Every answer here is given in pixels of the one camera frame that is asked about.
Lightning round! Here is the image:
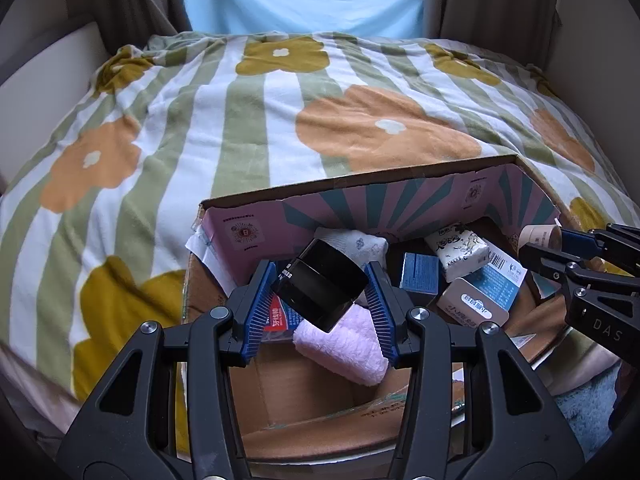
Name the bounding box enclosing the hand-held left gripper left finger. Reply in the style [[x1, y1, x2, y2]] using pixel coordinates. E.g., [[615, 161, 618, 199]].
[[55, 259, 279, 480]]

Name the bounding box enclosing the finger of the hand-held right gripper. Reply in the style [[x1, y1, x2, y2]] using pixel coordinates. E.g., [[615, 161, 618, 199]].
[[559, 224, 640, 277], [519, 242, 640, 291]]

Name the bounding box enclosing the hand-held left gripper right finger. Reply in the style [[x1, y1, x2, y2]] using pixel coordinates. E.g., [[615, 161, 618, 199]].
[[362, 261, 587, 480]]

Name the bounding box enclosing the clear plastic floss box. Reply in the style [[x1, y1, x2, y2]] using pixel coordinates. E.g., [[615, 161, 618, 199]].
[[262, 260, 301, 343]]

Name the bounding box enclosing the pink fluffy towel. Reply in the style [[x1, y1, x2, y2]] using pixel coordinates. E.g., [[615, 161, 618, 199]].
[[292, 305, 390, 387]]

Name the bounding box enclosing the small blue box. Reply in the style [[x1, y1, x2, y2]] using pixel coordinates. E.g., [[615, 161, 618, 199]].
[[399, 252, 442, 294]]

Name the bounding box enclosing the cardboard box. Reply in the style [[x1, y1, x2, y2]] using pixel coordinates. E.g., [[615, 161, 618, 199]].
[[180, 154, 571, 466]]

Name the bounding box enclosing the black jar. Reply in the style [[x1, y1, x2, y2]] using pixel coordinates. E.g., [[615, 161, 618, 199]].
[[276, 239, 365, 333]]

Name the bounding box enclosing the blue and white carton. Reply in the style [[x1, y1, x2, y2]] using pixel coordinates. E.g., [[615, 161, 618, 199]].
[[436, 251, 528, 326]]

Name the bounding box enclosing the white patterned sock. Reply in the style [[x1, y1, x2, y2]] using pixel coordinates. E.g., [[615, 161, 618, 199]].
[[312, 227, 390, 267]]

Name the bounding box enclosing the white patterned tissue pack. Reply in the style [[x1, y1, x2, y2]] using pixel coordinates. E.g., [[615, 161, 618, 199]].
[[425, 223, 491, 283]]

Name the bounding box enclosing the blue fluffy rug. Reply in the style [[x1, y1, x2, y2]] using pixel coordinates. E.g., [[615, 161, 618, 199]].
[[550, 357, 628, 461]]

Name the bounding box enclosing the striped floral blanket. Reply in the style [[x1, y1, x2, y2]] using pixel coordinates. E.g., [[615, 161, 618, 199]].
[[0, 31, 633, 411]]

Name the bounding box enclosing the brown curtain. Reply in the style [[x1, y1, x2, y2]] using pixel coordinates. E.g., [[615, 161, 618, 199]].
[[85, 0, 193, 53], [424, 0, 563, 58]]

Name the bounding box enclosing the white padded headboard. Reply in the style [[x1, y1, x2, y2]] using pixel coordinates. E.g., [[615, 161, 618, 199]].
[[0, 20, 112, 193]]

